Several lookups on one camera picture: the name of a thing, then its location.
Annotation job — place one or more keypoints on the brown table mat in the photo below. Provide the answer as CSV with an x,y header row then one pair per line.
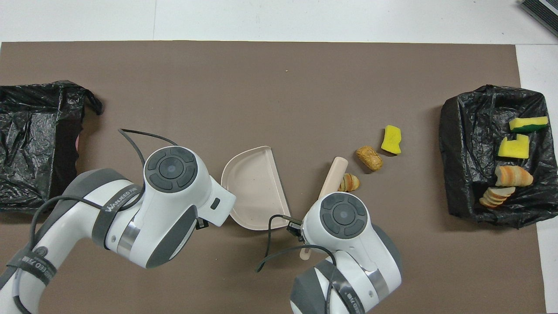
x,y
261,87

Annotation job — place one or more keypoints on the brown bread roll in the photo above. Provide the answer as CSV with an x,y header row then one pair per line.
x,y
369,158

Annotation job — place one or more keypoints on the beige brush black bristles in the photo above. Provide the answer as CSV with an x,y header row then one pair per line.
x,y
333,174

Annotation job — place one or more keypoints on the beige plastic dustpan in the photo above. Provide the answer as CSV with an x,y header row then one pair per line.
x,y
257,192

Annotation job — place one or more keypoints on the wavy yellow sponge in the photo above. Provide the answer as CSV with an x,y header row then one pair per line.
x,y
391,139

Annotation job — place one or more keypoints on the large sliced bread piece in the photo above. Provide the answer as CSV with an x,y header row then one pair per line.
x,y
514,176

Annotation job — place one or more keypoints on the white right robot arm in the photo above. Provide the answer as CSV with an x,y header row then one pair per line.
x,y
348,244

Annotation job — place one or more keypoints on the small sliced bread piece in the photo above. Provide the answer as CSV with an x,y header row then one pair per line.
x,y
497,196

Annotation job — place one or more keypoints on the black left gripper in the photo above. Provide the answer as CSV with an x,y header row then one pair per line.
x,y
202,223

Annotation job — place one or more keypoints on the green and yellow sponge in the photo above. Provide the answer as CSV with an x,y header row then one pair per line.
x,y
528,124

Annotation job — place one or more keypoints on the bin with black bag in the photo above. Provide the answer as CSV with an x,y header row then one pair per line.
x,y
30,148
466,165

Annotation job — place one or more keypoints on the notched yellow sponge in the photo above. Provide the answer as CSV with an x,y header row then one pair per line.
x,y
512,149

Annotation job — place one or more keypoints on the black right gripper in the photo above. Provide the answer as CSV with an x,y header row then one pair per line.
x,y
295,231

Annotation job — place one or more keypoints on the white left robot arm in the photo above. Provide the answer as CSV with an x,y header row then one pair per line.
x,y
165,209

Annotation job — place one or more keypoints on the black ribbed object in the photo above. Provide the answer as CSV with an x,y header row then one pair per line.
x,y
542,13

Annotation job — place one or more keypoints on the striped croissant bread piece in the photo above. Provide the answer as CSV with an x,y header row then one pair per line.
x,y
351,183

